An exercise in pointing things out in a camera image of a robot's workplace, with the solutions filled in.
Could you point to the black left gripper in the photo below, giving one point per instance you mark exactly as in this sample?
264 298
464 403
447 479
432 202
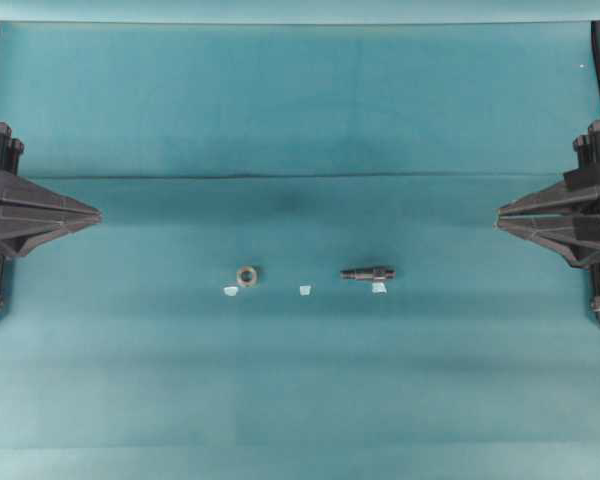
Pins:
18 238

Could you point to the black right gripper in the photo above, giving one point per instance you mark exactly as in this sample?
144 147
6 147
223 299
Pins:
576 238

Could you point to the dark threaded metal shaft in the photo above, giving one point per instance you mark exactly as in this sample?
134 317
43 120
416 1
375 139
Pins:
370 274

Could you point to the right white tape marker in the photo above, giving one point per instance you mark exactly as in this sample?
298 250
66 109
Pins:
379 288

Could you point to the left white tape marker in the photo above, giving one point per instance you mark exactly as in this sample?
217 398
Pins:
231 291

